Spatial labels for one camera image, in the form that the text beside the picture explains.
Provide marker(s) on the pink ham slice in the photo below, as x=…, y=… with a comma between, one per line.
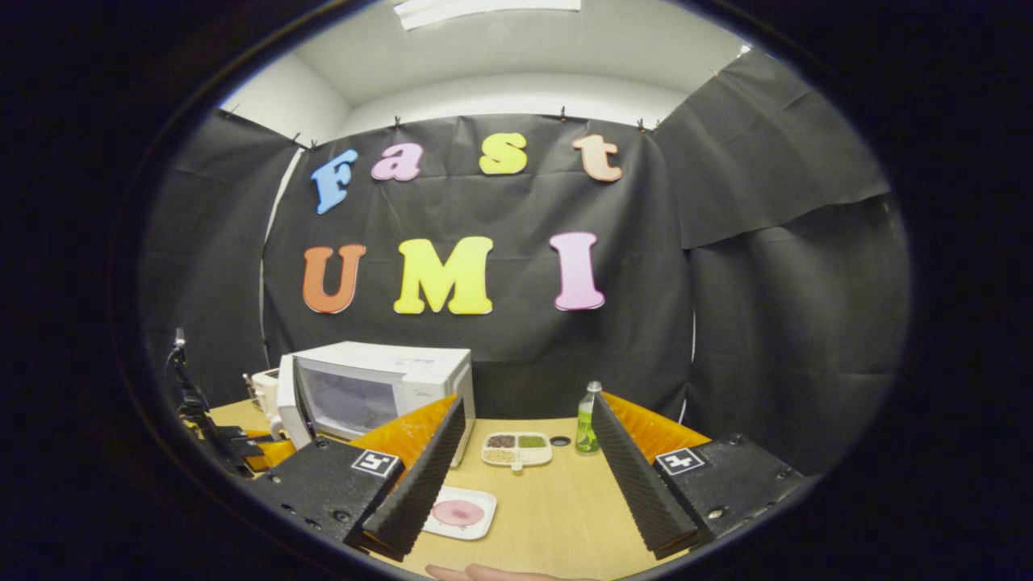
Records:
x=458, y=512

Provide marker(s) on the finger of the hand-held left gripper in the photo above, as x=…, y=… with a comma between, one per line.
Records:
x=270, y=452

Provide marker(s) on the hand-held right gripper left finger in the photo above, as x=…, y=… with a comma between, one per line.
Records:
x=420, y=500

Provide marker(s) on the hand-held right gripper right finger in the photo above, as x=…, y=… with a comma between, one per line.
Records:
x=637, y=484

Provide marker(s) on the black backdrop cloth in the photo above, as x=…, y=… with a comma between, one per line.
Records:
x=524, y=347

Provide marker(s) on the white divided dish with beans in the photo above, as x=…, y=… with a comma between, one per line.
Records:
x=516, y=453

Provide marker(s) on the long ceiling light panel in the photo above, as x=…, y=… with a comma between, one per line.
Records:
x=484, y=10

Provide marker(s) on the cream white toaster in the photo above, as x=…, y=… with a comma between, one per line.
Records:
x=265, y=387

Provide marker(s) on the white rectangular plate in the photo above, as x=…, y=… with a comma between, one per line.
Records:
x=482, y=524

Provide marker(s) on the white microwave oven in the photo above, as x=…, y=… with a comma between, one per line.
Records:
x=403, y=363

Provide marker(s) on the green drink bottle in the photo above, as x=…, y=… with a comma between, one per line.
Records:
x=586, y=428

